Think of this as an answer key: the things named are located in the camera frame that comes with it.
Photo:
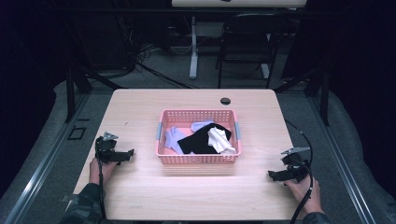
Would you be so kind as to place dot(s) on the person's right hand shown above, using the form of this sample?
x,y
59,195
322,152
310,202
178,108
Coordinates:
x,y
306,194

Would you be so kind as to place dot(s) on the black metal stand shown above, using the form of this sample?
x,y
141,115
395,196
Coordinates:
x,y
74,84
323,93

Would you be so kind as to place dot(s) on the large lavender cloth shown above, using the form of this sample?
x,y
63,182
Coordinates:
x,y
174,138

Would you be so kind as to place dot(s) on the person's left hand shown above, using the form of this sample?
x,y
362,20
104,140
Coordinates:
x,y
107,170

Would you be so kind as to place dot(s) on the black cloth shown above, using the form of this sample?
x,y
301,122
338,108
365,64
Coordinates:
x,y
199,141

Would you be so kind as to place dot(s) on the black chair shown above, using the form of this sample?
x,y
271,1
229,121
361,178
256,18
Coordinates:
x,y
249,43

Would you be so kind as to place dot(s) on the aluminium floor rail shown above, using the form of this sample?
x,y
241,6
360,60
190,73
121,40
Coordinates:
x,y
341,158
40,168

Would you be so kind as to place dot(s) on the pink plastic basket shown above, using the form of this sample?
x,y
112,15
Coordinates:
x,y
199,159

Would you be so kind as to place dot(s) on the small lavender cloth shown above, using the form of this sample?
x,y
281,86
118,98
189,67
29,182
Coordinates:
x,y
200,125

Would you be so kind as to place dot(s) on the white desk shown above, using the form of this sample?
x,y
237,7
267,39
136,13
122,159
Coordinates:
x,y
238,2

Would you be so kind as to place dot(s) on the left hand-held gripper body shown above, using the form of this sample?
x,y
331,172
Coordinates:
x,y
105,148

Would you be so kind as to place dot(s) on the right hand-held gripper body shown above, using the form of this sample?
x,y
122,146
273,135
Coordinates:
x,y
295,166

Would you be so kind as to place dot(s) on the black floor socket plate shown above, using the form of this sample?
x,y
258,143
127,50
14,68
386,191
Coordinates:
x,y
77,133

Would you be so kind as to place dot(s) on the white cloth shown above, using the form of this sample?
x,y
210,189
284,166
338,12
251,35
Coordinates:
x,y
219,140

